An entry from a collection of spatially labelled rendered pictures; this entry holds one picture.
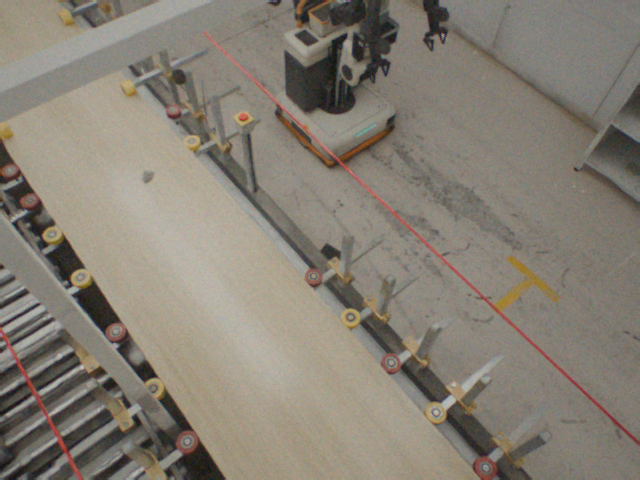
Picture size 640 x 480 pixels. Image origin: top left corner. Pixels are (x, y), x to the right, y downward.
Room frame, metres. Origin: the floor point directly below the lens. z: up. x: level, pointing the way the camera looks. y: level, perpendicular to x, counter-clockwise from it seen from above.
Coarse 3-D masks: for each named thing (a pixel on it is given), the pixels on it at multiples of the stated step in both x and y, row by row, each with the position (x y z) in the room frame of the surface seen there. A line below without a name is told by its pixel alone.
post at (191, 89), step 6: (186, 72) 2.11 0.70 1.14; (186, 78) 2.10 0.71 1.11; (192, 78) 2.12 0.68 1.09; (192, 84) 2.12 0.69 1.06; (192, 90) 2.11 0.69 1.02; (192, 96) 2.11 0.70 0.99; (192, 102) 2.10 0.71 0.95; (198, 102) 2.12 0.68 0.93; (192, 108) 2.11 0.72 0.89; (198, 108) 2.12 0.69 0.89; (198, 126) 2.10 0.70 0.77
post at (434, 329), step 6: (432, 324) 0.82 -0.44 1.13; (438, 324) 0.82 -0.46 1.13; (432, 330) 0.80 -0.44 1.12; (438, 330) 0.80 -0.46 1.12; (426, 336) 0.80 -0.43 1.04; (432, 336) 0.79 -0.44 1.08; (426, 342) 0.80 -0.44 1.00; (432, 342) 0.80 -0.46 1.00; (420, 348) 0.80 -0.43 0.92; (426, 348) 0.79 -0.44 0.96; (420, 354) 0.79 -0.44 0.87; (426, 354) 0.80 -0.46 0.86; (414, 366) 0.79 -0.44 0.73
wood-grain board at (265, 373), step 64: (0, 0) 2.94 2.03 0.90; (0, 64) 2.37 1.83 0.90; (64, 128) 1.92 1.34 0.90; (128, 128) 1.94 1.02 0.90; (64, 192) 1.51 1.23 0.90; (128, 192) 1.53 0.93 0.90; (192, 192) 1.55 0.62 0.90; (128, 256) 1.18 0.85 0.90; (192, 256) 1.19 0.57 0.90; (256, 256) 1.21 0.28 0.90; (128, 320) 0.87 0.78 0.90; (192, 320) 0.89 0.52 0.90; (256, 320) 0.90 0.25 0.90; (320, 320) 0.91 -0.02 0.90; (192, 384) 0.62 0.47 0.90; (256, 384) 0.63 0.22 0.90; (320, 384) 0.64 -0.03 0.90; (384, 384) 0.65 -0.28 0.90; (256, 448) 0.39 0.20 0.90; (320, 448) 0.40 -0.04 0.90; (384, 448) 0.41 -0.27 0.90; (448, 448) 0.43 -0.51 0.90
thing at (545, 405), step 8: (544, 400) 0.65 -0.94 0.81; (544, 408) 0.61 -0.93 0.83; (528, 416) 0.58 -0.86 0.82; (536, 416) 0.58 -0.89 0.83; (520, 424) 0.55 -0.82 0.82; (528, 424) 0.55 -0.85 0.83; (512, 432) 0.51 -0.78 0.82; (520, 432) 0.51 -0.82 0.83; (512, 440) 0.48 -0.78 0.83; (488, 456) 0.42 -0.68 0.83; (496, 456) 0.42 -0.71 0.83
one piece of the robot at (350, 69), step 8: (344, 0) 2.66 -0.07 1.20; (384, 0) 2.73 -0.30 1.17; (384, 8) 2.75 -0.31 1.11; (352, 32) 2.70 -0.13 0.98; (344, 48) 2.68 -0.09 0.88; (344, 56) 2.67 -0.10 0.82; (368, 56) 2.70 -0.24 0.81; (344, 64) 2.67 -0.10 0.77; (352, 64) 2.62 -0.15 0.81; (360, 64) 2.63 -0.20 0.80; (344, 72) 2.66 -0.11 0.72; (352, 72) 2.61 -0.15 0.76; (360, 72) 2.60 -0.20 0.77; (352, 80) 2.61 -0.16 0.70
